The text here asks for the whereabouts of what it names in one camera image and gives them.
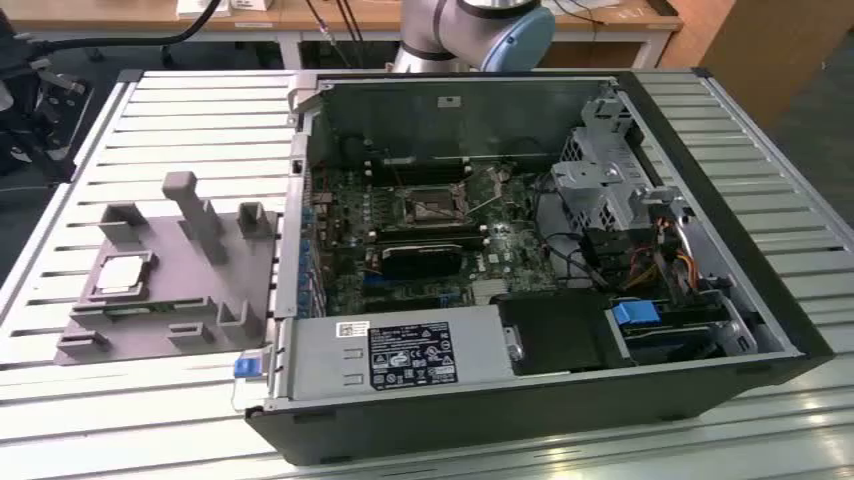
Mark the blue disk carrier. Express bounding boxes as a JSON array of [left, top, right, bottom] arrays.
[[612, 298, 661, 329]]

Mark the silver metal drive cage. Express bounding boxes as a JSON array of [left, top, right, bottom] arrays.
[[550, 97, 669, 231]]

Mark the silver case release handle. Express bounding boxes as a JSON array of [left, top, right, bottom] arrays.
[[286, 82, 335, 136]]

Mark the orange yellow wire bundle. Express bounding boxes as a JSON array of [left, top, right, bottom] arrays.
[[626, 214, 704, 296]]

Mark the black wire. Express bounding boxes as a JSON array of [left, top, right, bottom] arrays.
[[533, 174, 609, 294]]

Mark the black RAM slot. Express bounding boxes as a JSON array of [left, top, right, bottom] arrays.
[[377, 235, 486, 250], [370, 155, 471, 170], [375, 226, 484, 241]]

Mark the black cable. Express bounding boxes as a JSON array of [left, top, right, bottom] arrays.
[[335, 0, 367, 42]]

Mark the CPU socket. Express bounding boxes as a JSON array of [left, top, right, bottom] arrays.
[[398, 185, 463, 225]]

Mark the green motherboard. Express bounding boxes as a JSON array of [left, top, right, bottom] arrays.
[[305, 159, 564, 319]]

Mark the silver power supply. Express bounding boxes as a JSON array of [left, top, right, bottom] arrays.
[[283, 310, 529, 401]]

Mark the black graphics card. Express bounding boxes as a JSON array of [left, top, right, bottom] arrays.
[[381, 243, 463, 280]]

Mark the wooden cabinet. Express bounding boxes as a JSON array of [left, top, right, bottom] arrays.
[[657, 0, 854, 129]]

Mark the grey plastic parts rack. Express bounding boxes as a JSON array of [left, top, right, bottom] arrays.
[[53, 171, 282, 369]]

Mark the black open PC case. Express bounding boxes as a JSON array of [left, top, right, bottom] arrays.
[[243, 67, 840, 466]]

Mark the green RAM stick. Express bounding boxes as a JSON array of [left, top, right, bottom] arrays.
[[106, 301, 209, 317]]

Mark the metal socket cover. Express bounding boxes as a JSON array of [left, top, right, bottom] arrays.
[[457, 162, 520, 201]]

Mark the black corrugated cable hose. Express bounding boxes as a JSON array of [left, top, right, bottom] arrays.
[[30, 0, 226, 52]]

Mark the wooden desk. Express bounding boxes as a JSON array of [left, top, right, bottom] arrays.
[[0, 0, 682, 71]]

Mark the blue expansion slot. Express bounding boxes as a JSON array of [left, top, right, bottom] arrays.
[[363, 284, 473, 307]]

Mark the silver square CPU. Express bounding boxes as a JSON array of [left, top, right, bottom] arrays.
[[95, 255, 147, 294]]

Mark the black plastic shroud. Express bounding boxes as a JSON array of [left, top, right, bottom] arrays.
[[497, 292, 633, 376]]

